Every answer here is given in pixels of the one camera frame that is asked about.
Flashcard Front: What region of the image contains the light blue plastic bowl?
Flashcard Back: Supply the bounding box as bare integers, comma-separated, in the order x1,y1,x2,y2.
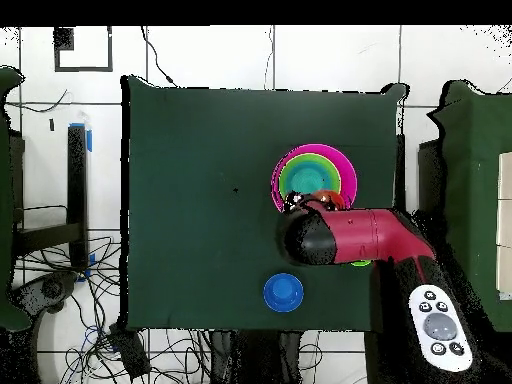
285,165,338,196

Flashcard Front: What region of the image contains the pink plastic bowl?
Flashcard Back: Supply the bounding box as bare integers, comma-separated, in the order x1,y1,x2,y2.
271,143,359,212
270,159,286,212

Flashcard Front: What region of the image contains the green plastic bowl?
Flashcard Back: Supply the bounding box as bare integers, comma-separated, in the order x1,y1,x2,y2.
278,152,344,201

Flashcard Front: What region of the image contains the red plastic cup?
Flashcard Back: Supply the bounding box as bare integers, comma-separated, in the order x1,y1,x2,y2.
312,189,347,212

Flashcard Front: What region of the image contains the dark blue plastic bowl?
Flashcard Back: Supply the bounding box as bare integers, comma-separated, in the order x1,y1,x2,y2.
262,272,306,314

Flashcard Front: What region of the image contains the dark green tablecloth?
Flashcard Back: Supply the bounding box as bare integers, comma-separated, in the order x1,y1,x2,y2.
120,75,410,335

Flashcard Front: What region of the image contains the green clothed side table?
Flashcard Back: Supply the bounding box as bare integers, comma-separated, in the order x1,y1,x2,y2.
0,65,32,331
426,79,512,333

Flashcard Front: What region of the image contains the white box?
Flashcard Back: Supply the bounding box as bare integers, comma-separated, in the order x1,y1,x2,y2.
496,150,512,301

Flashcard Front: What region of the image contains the black metal stand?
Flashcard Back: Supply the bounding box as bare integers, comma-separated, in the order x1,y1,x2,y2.
13,122,94,271

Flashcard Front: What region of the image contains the black power adapter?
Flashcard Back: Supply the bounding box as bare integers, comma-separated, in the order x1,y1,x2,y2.
108,322,152,380

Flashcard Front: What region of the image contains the thin black floor cable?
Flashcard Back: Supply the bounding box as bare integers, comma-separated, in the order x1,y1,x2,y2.
139,26,178,87

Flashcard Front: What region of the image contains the black square frame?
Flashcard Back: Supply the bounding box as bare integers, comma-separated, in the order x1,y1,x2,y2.
53,26,114,73

